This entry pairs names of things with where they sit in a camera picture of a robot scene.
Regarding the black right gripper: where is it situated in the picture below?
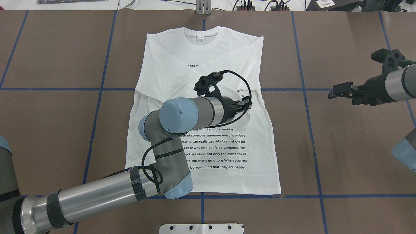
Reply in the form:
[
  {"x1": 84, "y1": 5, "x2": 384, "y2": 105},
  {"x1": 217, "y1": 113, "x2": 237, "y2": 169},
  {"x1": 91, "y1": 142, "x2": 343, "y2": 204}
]
[{"x1": 328, "y1": 76, "x2": 389, "y2": 106}]

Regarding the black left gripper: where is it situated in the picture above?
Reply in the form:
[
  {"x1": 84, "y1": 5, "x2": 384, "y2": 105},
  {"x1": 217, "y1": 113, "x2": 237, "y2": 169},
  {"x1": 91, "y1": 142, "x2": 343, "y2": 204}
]
[{"x1": 223, "y1": 97, "x2": 253, "y2": 122}]

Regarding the white long-sleeve printed shirt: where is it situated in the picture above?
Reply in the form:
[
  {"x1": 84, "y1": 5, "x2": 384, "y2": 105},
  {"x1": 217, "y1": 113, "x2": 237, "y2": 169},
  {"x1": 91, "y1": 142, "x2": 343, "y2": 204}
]
[{"x1": 125, "y1": 26, "x2": 282, "y2": 199}]

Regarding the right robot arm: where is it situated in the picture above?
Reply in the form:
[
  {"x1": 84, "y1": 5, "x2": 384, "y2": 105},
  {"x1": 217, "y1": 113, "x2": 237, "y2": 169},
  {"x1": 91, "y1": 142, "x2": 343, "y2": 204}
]
[{"x1": 327, "y1": 65, "x2": 415, "y2": 172}]

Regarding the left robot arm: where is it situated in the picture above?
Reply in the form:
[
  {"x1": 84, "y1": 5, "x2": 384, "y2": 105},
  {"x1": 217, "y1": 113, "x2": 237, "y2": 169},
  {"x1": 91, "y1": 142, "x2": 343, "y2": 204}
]
[{"x1": 1, "y1": 94, "x2": 251, "y2": 234}]

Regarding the orange black adapter far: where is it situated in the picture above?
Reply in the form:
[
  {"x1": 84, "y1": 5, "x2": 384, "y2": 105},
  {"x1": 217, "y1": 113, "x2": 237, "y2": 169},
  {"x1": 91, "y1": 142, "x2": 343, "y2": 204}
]
[{"x1": 233, "y1": 0, "x2": 255, "y2": 11}]

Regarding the orange black adapter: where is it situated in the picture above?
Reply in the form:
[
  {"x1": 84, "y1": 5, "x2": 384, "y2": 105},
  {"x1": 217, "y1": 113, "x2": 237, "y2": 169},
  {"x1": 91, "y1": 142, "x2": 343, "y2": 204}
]
[
  {"x1": 267, "y1": 0, "x2": 290, "y2": 11},
  {"x1": 233, "y1": 0, "x2": 255, "y2": 11}
]

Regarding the orange black adapter near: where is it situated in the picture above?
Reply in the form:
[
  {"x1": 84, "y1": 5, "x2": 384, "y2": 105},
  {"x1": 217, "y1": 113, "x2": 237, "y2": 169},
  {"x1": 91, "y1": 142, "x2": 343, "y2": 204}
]
[{"x1": 267, "y1": 0, "x2": 290, "y2": 11}]

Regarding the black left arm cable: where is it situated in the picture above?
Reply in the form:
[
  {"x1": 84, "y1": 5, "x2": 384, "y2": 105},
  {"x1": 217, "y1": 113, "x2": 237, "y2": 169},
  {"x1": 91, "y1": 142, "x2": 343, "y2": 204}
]
[{"x1": 141, "y1": 70, "x2": 252, "y2": 195}]

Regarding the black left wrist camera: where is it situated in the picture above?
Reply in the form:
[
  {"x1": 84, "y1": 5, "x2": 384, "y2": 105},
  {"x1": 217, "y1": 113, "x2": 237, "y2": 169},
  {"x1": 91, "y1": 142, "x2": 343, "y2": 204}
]
[{"x1": 193, "y1": 71, "x2": 225, "y2": 99}]

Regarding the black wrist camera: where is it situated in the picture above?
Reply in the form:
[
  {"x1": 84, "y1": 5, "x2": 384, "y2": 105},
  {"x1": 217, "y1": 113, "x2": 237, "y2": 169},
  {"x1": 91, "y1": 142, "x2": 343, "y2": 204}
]
[
  {"x1": 193, "y1": 71, "x2": 225, "y2": 99},
  {"x1": 370, "y1": 48, "x2": 415, "y2": 75}
]

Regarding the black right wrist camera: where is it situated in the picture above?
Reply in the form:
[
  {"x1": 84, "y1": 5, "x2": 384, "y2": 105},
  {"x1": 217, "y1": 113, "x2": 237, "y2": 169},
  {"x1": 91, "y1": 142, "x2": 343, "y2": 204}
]
[{"x1": 370, "y1": 48, "x2": 415, "y2": 75}]

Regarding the aluminium frame post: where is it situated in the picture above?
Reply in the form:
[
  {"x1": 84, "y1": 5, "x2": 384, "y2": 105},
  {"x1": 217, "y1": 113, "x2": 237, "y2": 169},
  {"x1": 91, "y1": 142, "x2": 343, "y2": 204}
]
[{"x1": 196, "y1": 0, "x2": 212, "y2": 15}]

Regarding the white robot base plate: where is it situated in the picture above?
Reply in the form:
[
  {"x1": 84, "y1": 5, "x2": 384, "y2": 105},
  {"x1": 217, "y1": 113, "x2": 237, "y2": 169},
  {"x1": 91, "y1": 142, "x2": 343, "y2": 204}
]
[{"x1": 158, "y1": 223, "x2": 245, "y2": 234}]

